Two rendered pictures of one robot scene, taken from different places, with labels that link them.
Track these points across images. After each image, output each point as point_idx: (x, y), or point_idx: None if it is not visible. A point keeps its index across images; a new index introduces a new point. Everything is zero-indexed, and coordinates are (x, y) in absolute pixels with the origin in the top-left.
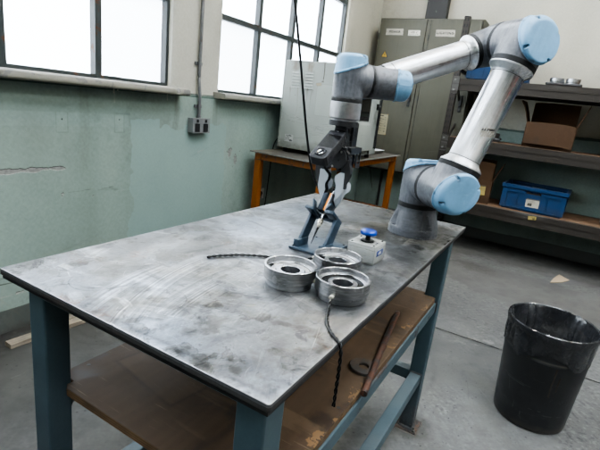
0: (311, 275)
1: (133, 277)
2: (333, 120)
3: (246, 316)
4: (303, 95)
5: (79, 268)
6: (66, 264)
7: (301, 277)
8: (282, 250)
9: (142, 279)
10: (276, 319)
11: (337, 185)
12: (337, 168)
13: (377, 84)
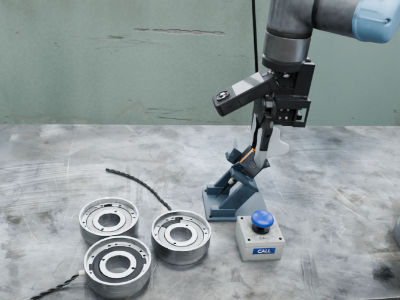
0: (102, 237)
1: (26, 165)
2: (262, 55)
3: (9, 244)
4: (252, 13)
5: (16, 141)
6: (16, 136)
7: (89, 234)
8: (188, 191)
9: (25, 170)
10: (19, 262)
11: (257, 141)
12: (258, 121)
13: (319, 12)
